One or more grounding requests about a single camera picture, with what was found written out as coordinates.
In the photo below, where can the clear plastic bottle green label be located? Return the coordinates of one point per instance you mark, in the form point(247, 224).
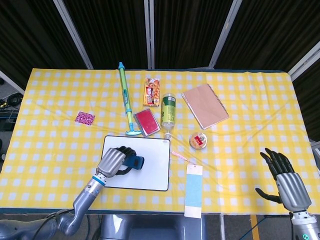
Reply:
point(169, 110)

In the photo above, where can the white dry-erase board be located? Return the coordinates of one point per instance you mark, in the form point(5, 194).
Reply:
point(152, 165)

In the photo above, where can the green and blue water pump toy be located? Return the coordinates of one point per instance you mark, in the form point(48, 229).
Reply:
point(125, 95)

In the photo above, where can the round tin with red label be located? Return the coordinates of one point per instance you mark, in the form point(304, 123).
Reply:
point(198, 140)

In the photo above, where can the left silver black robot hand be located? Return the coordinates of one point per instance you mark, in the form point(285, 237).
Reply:
point(111, 161)

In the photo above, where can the yellow white checkered tablecloth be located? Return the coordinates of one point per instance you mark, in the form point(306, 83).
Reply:
point(250, 150)

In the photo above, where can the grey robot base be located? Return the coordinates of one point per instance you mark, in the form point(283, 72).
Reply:
point(152, 228)

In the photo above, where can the brown spiral notebook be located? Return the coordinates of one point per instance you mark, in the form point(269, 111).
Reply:
point(205, 106)

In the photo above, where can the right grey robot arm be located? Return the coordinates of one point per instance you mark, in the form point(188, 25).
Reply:
point(303, 225)

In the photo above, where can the red ink pad case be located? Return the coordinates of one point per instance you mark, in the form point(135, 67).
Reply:
point(148, 122)

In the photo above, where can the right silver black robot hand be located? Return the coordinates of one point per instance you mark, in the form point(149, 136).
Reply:
point(290, 185)

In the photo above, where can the blue whiteboard eraser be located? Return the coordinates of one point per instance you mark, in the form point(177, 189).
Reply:
point(136, 162)

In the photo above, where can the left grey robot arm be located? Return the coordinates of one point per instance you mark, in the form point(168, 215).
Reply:
point(85, 197)

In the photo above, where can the white screen frame post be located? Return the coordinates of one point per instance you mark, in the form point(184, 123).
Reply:
point(11, 82)
point(149, 35)
point(73, 35)
point(303, 61)
point(225, 35)

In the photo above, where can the blue white bookmark pink tassel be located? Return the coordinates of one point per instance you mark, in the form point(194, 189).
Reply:
point(193, 192)

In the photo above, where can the yellow orange snack box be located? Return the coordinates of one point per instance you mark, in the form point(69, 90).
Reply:
point(152, 92)

